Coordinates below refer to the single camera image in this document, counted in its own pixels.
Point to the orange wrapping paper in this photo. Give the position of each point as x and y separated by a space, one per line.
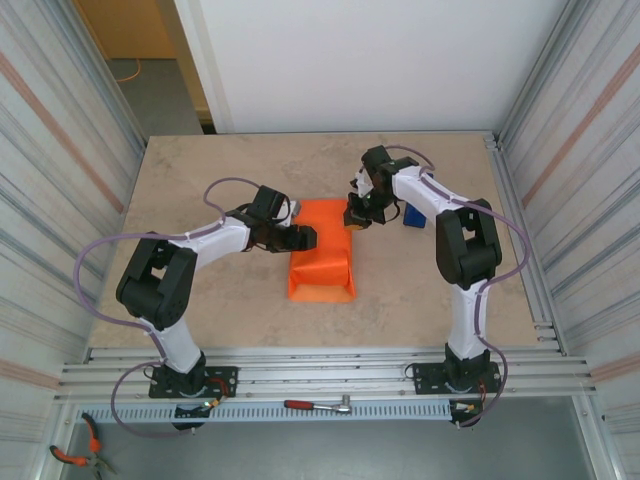
320 250

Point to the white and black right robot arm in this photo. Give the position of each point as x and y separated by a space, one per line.
425 195

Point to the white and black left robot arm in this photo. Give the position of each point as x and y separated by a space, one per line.
220 240

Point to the blue tape dispenser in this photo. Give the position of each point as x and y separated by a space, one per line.
414 216

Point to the aluminium side extrusion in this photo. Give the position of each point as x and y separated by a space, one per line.
507 190

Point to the aluminium mounting rails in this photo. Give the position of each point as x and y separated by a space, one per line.
325 372

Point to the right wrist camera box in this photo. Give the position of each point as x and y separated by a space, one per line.
361 182

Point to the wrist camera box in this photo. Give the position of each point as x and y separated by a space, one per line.
361 182
294 207

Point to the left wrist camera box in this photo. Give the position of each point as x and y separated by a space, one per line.
294 207

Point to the white door frame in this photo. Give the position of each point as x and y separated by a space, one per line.
200 75

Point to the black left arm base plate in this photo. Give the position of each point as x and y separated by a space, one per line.
225 375

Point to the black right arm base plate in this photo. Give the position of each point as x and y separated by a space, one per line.
425 375

